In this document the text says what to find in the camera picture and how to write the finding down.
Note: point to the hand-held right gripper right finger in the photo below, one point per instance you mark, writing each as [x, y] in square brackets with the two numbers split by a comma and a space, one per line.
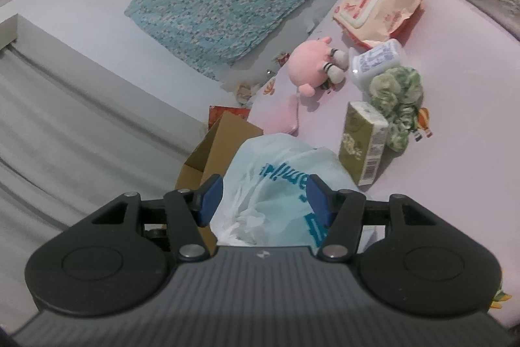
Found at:
[319, 202]

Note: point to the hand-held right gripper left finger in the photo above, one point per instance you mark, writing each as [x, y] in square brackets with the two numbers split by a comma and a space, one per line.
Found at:
[211, 202]

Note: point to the white plastic bag teal print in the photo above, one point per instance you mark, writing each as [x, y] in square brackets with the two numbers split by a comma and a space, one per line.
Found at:
[276, 184]

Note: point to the brown cardboard box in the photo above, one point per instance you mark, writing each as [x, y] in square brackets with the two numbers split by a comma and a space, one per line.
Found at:
[221, 143]

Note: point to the gold foil packet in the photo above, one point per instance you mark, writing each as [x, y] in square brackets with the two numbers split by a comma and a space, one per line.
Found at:
[357, 139]

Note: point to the green and white fluffy cloth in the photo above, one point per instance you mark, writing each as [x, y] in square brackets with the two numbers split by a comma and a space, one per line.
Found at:
[396, 87]

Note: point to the pink plush toy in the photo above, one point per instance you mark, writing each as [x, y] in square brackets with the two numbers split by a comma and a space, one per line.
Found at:
[308, 62]

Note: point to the red orange snack bag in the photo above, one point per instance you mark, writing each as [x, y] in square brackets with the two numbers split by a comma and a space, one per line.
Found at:
[227, 115]

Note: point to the pink printed bed sheet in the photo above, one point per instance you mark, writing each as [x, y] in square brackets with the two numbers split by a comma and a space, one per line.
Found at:
[467, 168]

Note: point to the grey curtain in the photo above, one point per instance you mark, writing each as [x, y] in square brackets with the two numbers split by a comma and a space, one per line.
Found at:
[61, 148]

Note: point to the pink wet wipes pack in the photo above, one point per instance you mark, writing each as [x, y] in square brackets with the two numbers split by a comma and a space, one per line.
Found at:
[365, 5]

